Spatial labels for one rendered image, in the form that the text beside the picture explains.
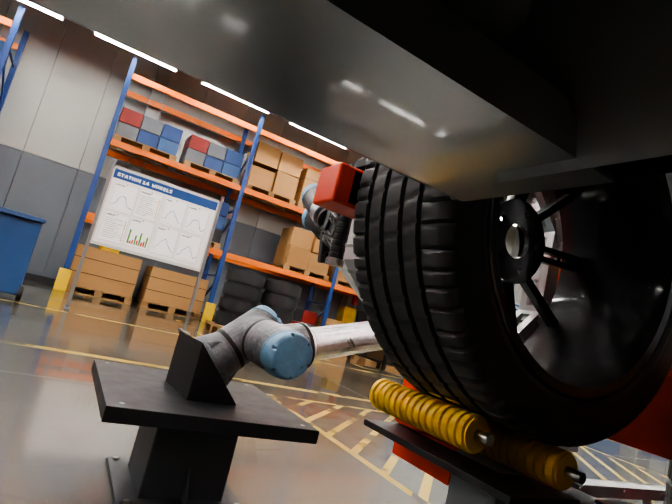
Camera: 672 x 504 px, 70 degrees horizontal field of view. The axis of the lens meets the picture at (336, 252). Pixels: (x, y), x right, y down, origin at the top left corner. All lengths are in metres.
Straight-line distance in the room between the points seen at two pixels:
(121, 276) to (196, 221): 3.54
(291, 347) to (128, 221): 5.39
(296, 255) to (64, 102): 5.74
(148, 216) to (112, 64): 5.81
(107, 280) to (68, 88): 4.14
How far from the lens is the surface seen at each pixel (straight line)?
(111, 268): 10.07
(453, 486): 0.92
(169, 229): 6.77
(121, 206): 6.72
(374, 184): 0.77
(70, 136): 11.50
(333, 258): 1.10
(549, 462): 0.83
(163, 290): 10.20
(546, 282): 1.19
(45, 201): 11.28
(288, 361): 1.48
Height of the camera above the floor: 0.62
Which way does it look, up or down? 8 degrees up
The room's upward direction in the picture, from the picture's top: 14 degrees clockwise
